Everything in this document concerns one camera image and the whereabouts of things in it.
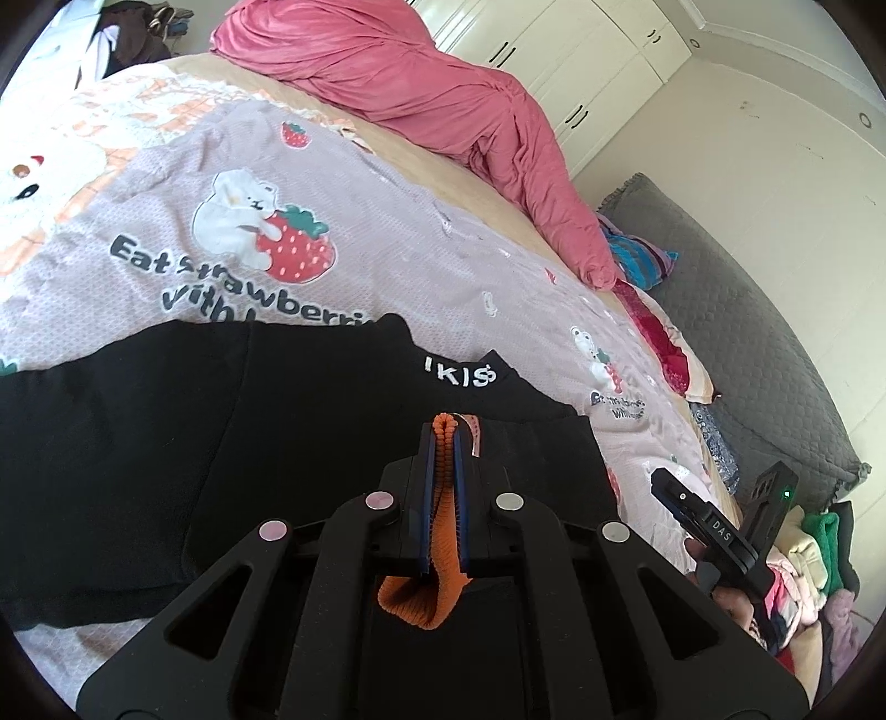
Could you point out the dark bag with clothes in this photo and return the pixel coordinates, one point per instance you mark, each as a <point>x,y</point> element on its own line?
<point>135,34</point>

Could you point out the pink quilt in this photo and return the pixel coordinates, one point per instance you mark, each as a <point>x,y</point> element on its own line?
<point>443,76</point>

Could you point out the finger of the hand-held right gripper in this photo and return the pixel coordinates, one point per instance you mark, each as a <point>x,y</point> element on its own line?
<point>670,491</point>

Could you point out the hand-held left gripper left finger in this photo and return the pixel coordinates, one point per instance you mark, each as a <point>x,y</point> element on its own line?
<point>433,484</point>

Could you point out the white wardrobe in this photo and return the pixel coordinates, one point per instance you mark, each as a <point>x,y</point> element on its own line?
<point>554,55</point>

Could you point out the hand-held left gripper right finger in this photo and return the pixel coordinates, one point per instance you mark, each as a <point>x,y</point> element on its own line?
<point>462,505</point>

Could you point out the bed with beige sheet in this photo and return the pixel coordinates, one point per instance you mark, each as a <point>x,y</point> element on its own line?
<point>415,156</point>

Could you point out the lilac strawberry printed blanket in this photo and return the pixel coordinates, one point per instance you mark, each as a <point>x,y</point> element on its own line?
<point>415,228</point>

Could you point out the person's right hand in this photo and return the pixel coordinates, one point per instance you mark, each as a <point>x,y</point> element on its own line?
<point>735,608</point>

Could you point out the pile of mixed clothes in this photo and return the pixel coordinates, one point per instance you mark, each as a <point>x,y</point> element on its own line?
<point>817,554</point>

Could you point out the white cat printed blanket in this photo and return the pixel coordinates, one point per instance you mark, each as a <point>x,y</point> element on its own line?
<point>62,180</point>

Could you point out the person's right forearm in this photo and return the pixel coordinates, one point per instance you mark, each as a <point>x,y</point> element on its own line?
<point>813,661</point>

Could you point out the black garment with printed collar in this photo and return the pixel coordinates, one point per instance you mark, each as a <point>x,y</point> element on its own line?
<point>173,450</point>

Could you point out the blue patterned cloth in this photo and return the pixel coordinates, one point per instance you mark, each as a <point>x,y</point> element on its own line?
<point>716,443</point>

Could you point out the red floral pillow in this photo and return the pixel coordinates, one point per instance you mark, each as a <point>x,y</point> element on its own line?
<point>664,339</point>

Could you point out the blue striped cloth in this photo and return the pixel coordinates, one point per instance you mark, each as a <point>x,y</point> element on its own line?
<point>637,256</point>

